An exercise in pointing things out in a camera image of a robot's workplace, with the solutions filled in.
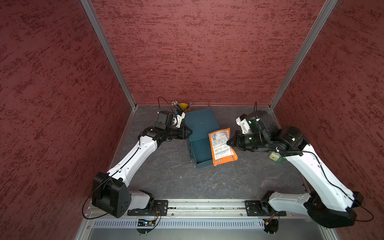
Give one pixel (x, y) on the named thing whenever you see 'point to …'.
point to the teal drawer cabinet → (202, 123)
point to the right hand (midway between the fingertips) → (227, 146)
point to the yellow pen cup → (183, 106)
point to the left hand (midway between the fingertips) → (188, 135)
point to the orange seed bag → (221, 152)
